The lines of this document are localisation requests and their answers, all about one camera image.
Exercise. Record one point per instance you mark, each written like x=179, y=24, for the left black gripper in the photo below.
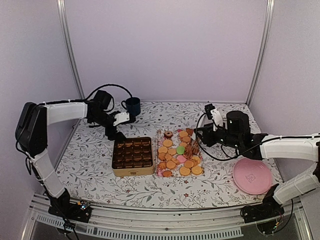
x=116, y=136

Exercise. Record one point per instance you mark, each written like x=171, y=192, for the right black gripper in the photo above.
x=207, y=139

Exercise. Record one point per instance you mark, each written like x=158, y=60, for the gold cookie tin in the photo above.
x=133, y=157

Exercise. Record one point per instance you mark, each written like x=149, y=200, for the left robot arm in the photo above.
x=32, y=136

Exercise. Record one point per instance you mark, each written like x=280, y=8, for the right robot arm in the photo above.
x=236, y=133

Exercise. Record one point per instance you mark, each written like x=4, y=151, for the green macaron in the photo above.
x=180, y=150

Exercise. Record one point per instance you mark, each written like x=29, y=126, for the floral cookie tray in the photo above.
x=167, y=165

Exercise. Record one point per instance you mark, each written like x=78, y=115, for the chocolate sprinkle donut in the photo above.
x=168, y=134

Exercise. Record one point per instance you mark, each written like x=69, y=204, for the pink macaron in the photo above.
x=181, y=158

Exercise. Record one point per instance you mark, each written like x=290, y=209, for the dark blue mug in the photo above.
x=132, y=105

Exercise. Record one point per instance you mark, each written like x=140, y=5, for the round waffle cookie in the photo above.
x=196, y=170
x=184, y=171

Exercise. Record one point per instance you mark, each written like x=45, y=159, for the pink plate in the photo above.
x=252, y=176

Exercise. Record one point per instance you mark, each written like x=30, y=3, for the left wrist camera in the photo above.
x=122, y=118

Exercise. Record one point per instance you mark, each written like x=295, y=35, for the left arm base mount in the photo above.
x=62, y=207

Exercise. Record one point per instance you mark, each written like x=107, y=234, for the aluminium front rail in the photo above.
x=115, y=222

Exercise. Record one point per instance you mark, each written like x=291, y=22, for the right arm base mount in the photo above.
x=262, y=211

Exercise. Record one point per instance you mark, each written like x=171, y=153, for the right frame post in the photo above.
x=262, y=50

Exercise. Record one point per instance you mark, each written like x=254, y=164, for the frame post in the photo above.
x=61, y=7
x=262, y=50

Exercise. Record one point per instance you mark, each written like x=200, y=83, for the left frame post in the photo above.
x=61, y=7

